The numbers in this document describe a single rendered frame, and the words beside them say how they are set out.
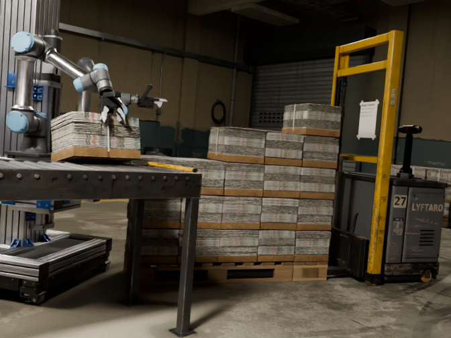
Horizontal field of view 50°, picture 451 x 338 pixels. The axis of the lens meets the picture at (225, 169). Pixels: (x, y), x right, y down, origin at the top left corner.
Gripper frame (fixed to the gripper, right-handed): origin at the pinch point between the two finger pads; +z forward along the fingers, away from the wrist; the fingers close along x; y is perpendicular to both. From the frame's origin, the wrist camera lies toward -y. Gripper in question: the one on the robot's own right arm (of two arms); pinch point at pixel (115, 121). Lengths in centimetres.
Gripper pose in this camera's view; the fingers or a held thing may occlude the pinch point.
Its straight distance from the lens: 250.5
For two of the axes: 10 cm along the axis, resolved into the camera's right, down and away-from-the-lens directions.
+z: 2.8, 8.9, -3.5
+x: -7.6, -0.1, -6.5
